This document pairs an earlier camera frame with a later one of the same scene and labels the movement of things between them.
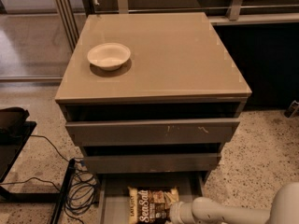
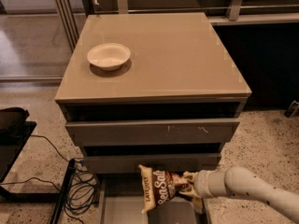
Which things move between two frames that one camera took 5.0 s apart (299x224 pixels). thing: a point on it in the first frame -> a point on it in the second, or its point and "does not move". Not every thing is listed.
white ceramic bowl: x=108 y=56 does not move
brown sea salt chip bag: x=150 y=205 -> x=159 y=187
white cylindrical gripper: x=176 y=213 -> x=201 y=183
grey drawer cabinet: x=166 y=116 does not move
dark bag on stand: x=12 y=119 does not move
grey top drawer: x=152 y=132 does not move
